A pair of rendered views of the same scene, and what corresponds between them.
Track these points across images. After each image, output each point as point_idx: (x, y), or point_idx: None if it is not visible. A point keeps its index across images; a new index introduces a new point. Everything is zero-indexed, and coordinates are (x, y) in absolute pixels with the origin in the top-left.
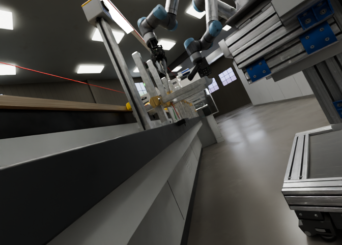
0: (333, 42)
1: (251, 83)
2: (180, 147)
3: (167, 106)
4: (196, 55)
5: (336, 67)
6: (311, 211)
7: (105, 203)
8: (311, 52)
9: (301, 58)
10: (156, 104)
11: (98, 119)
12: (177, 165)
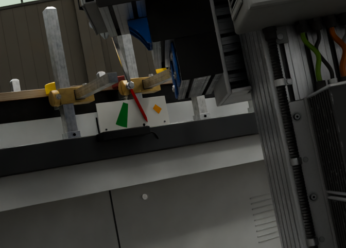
0: (180, 82)
1: (177, 98)
2: (103, 178)
3: (123, 94)
4: None
5: (256, 114)
6: None
7: None
8: (177, 85)
9: (179, 88)
10: (53, 105)
11: None
12: (194, 213)
